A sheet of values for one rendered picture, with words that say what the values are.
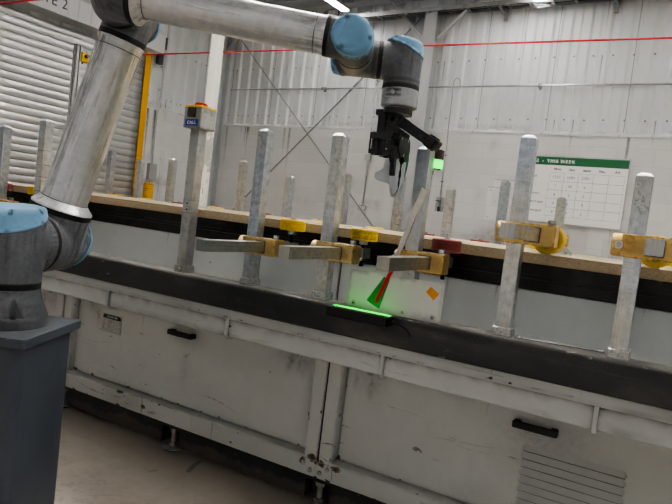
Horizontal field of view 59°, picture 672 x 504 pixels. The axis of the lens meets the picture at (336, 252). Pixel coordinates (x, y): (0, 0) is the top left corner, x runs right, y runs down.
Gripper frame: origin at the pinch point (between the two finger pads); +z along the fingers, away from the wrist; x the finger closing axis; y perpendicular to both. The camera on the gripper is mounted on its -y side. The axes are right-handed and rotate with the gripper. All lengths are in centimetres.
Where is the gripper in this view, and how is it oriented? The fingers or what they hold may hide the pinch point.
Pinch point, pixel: (395, 191)
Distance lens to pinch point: 148.1
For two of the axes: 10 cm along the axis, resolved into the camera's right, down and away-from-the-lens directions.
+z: -1.2, 9.9, 0.6
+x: -4.8, 0.0, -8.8
